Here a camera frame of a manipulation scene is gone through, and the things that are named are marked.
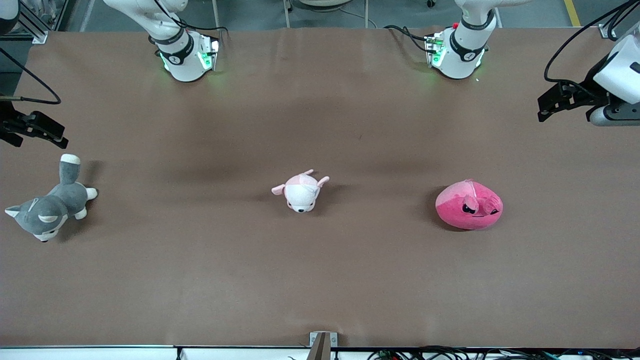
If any black left arm base cable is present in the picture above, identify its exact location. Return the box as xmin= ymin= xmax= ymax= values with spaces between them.
xmin=384 ymin=25 xmax=432 ymax=53

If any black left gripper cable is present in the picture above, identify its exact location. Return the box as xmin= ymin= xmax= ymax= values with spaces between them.
xmin=544 ymin=0 xmax=640 ymax=83

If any black cable bundle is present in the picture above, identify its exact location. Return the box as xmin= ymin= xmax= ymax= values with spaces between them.
xmin=367 ymin=346 xmax=640 ymax=360

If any grey white husky plush toy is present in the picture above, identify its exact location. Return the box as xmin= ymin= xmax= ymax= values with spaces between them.
xmin=5 ymin=153 xmax=98 ymax=243

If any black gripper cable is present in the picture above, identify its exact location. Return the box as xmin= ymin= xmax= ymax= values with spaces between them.
xmin=544 ymin=0 xmax=640 ymax=83
xmin=0 ymin=47 xmax=62 ymax=106

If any aluminium frame profile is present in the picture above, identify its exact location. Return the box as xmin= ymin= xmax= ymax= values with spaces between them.
xmin=599 ymin=0 xmax=640 ymax=40
xmin=17 ymin=0 xmax=49 ymax=45

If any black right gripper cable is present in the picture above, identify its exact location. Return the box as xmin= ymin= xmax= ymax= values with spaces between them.
xmin=0 ymin=47 xmax=62 ymax=106

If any round hot pink plush toy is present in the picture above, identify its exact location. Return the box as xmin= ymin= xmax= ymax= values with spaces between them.
xmin=435 ymin=179 xmax=504 ymax=231

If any black arm base cable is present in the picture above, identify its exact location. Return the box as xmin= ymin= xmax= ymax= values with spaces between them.
xmin=152 ymin=0 xmax=231 ymax=35
xmin=384 ymin=25 xmax=432 ymax=53

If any metal table edge bracket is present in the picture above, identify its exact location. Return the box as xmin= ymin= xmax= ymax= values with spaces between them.
xmin=309 ymin=331 xmax=338 ymax=360

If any brown table cover sheet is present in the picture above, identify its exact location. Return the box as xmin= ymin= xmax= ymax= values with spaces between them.
xmin=0 ymin=26 xmax=640 ymax=349

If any white metal stand frame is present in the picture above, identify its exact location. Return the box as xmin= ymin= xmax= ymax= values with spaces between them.
xmin=282 ymin=0 xmax=371 ymax=29

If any small white pink plush toy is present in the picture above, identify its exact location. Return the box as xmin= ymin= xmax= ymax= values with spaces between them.
xmin=271 ymin=169 xmax=330 ymax=213

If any black right arm base cable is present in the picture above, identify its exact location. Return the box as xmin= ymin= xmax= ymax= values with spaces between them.
xmin=152 ymin=0 xmax=231 ymax=35

